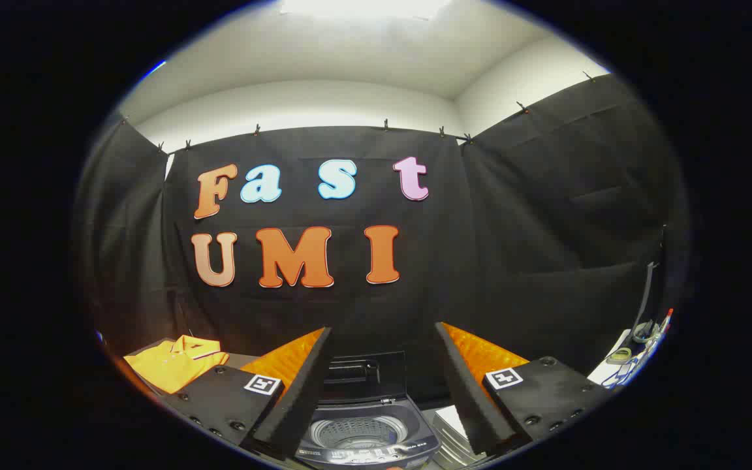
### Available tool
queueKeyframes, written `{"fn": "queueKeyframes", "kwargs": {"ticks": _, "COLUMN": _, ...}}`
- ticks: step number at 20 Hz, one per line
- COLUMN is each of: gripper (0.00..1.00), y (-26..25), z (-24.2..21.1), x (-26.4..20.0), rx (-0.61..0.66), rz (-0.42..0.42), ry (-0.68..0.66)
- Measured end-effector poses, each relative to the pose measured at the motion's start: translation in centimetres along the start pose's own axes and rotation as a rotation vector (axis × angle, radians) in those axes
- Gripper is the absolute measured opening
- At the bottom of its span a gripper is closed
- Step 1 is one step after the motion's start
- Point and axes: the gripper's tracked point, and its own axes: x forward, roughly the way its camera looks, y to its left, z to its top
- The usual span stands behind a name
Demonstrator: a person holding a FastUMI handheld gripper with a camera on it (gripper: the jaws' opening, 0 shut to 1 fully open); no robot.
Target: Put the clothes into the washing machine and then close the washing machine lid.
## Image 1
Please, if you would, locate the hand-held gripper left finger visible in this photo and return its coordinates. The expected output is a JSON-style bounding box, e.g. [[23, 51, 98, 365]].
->
[[162, 326, 335, 462]]

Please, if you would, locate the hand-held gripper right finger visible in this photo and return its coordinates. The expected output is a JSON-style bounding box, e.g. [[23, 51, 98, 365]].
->
[[434, 321, 608, 456]]

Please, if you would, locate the grey washing machine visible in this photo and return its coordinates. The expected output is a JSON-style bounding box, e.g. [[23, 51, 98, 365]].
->
[[294, 394, 442, 470]]

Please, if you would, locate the orange polo shirt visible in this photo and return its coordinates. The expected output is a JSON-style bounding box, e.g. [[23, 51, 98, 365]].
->
[[123, 335, 230, 395]]

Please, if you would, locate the stack of white sheets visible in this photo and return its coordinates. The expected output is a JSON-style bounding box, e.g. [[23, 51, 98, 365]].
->
[[430, 405, 484, 465]]

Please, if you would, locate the white side table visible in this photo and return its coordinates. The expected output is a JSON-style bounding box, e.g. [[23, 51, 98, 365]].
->
[[588, 328, 672, 390]]

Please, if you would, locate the black backdrop cloth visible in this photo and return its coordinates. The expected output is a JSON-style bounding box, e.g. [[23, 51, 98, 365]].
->
[[72, 73, 693, 405]]

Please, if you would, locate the dark strap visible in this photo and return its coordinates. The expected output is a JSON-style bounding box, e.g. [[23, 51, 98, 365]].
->
[[634, 261, 661, 343]]

